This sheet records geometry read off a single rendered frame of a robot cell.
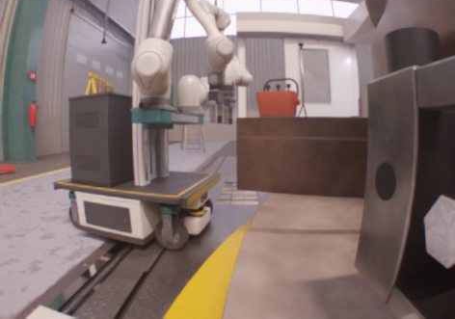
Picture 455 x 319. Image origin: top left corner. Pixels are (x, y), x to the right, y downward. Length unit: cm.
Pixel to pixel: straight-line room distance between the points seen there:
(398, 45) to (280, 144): 100
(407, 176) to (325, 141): 96
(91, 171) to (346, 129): 136
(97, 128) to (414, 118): 137
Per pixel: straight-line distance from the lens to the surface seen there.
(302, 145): 117
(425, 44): 25
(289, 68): 432
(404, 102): 22
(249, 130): 123
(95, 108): 143
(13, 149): 700
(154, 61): 96
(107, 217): 138
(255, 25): 436
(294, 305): 48
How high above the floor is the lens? 62
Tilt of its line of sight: 4 degrees down
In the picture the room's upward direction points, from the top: straight up
